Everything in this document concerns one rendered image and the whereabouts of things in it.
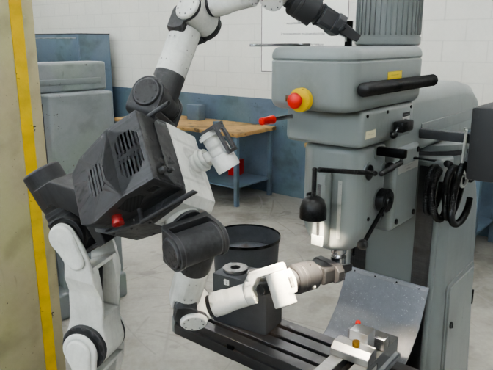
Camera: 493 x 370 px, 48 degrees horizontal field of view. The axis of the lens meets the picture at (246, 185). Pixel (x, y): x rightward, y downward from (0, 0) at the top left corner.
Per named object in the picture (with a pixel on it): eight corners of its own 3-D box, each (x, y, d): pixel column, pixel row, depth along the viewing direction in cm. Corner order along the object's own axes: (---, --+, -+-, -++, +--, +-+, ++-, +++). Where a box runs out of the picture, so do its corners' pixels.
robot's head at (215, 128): (208, 166, 147) (227, 155, 142) (191, 138, 146) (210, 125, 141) (221, 158, 152) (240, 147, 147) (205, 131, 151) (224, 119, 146)
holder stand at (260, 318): (265, 336, 192) (266, 283, 187) (213, 320, 203) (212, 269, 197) (282, 321, 202) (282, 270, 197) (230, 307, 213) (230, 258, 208)
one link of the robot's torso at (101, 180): (66, 260, 137) (177, 196, 124) (45, 145, 151) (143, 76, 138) (144, 271, 162) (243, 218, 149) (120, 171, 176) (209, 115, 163)
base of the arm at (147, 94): (122, 121, 150) (161, 117, 147) (124, 77, 153) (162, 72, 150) (147, 139, 164) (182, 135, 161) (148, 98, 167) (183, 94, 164)
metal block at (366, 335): (366, 353, 167) (367, 335, 165) (348, 346, 170) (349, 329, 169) (374, 346, 171) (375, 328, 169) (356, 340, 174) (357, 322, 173)
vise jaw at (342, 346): (367, 368, 160) (368, 356, 159) (329, 354, 168) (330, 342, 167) (376, 359, 165) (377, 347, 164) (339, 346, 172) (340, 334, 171)
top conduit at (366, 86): (369, 98, 132) (370, 83, 131) (353, 96, 135) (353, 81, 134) (438, 86, 166) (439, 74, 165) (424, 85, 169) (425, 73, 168)
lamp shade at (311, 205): (296, 220, 145) (297, 197, 144) (302, 212, 152) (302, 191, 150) (324, 223, 143) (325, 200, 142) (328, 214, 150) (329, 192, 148)
